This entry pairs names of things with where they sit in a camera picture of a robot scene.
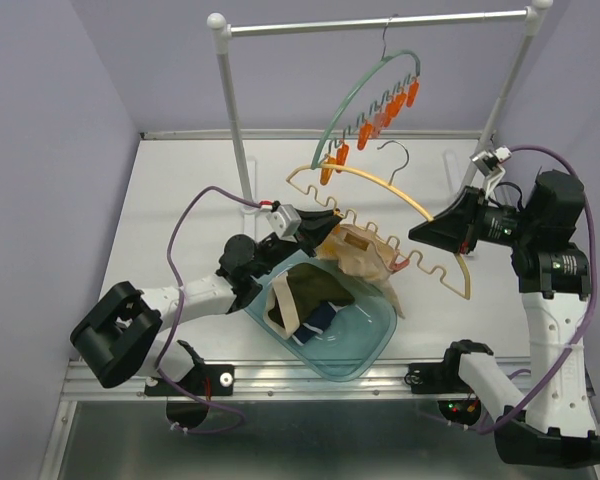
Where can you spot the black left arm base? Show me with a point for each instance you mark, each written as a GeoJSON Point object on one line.
{"type": "Point", "coordinates": [194, 406]}

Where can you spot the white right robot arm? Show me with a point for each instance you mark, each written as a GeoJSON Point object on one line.
{"type": "Point", "coordinates": [556, 427]}

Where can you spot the green clip hanger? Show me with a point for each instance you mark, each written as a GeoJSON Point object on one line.
{"type": "Point", "coordinates": [353, 125]}

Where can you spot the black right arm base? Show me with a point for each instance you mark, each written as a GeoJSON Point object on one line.
{"type": "Point", "coordinates": [427, 378]}

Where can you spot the olive green underwear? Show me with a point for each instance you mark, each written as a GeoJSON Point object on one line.
{"type": "Point", "coordinates": [294, 294]}

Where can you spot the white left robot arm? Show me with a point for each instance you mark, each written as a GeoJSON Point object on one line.
{"type": "Point", "coordinates": [130, 332]}

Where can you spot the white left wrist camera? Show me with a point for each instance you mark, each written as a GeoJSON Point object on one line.
{"type": "Point", "coordinates": [283, 219]}

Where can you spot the beige underwear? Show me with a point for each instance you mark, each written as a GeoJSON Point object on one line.
{"type": "Point", "coordinates": [360, 253]}

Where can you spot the white metal clothes rack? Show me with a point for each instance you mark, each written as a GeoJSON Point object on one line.
{"type": "Point", "coordinates": [285, 81]}

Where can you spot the translucent blue plastic basin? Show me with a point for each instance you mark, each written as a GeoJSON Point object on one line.
{"type": "Point", "coordinates": [357, 335]}

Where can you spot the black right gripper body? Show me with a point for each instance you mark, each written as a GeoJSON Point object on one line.
{"type": "Point", "coordinates": [500, 224]}

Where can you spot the navy blue underwear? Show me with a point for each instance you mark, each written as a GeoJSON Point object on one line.
{"type": "Point", "coordinates": [316, 324]}

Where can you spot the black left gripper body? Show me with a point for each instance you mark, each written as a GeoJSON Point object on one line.
{"type": "Point", "coordinates": [273, 255]}

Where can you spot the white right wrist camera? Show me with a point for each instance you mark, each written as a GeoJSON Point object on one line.
{"type": "Point", "coordinates": [489, 163]}

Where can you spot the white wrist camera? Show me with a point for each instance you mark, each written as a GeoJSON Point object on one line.
{"type": "Point", "coordinates": [489, 163]}
{"type": "Point", "coordinates": [283, 219]}

